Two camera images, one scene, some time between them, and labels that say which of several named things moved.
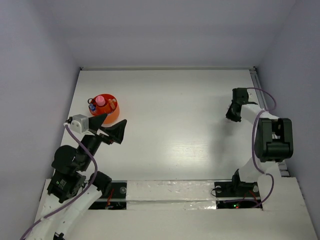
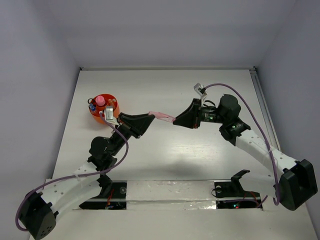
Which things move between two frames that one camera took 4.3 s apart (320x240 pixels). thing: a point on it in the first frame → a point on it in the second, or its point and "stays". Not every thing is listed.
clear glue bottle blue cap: [92, 107] stays
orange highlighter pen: [112, 104] stays
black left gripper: [116, 132] → [138, 124]
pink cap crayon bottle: [100, 100] stays
